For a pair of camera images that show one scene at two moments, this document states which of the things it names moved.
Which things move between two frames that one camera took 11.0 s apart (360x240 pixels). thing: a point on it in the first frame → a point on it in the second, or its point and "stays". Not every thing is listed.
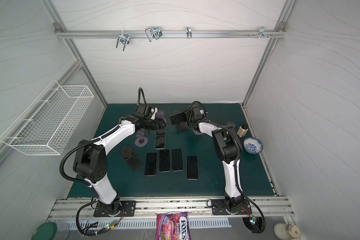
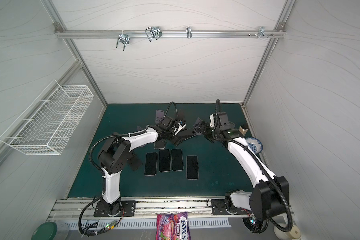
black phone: x=192 y=167 stays
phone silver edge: x=160 y=139 stays
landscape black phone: x=178 y=118 → x=185 y=134
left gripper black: x=158 y=124 → x=176 y=140
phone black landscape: x=164 y=160 stays
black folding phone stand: x=128 y=153 stays
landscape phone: x=177 y=159 stays
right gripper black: x=185 y=117 → x=200 y=127
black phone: x=150 y=164 stays
